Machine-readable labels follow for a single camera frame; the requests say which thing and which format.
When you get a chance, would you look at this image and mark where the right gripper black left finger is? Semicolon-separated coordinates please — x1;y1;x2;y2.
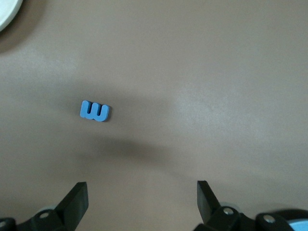
0;182;89;231

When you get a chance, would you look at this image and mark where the blue foam lowercase m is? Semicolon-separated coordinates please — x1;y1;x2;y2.
79;100;113;122

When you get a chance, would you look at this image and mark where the cream round plate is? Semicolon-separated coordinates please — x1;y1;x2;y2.
0;0;24;33

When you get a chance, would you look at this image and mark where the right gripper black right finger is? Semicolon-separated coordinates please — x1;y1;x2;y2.
193;180;296;231

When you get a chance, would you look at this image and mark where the blue round plate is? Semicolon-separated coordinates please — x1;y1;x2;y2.
287;220;308;231

